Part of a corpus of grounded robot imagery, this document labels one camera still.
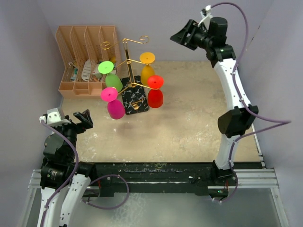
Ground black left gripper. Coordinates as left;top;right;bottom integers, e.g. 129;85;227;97
45;109;92;160

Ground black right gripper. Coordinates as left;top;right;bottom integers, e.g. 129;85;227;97
170;19;212;51

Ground yellow plastic wine glass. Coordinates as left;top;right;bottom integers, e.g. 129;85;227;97
140;52;156;86

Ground red plastic wine glass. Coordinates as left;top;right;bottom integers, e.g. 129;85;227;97
147;75;164;108

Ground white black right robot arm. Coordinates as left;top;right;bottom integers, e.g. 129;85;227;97
170;17;258;185

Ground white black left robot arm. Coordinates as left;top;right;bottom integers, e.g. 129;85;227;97
37;107;98;227

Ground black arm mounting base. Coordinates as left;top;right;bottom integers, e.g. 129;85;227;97
90;162;236;197

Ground pink plastic wine glass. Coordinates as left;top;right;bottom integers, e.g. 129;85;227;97
100;87;125;120

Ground green plastic wine glass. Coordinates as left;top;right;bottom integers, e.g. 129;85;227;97
98;61;123;92

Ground papers in organizer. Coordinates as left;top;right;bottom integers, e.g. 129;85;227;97
70;60;103;82

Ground peach plastic file organizer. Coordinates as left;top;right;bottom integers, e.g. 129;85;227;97
55;25;121;99

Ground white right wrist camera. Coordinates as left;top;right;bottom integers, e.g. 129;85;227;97
198;5;213;28

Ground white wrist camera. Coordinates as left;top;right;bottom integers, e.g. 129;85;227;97
39;107;71;127
198;5;213;28

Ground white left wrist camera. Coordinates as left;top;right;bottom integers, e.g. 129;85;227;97
39;107;71;127

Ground gold wire wine glass rack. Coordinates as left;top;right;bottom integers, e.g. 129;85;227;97
101;35;150;116

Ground aluminium frame rail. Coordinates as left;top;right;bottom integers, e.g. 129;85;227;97
27;122;289;227

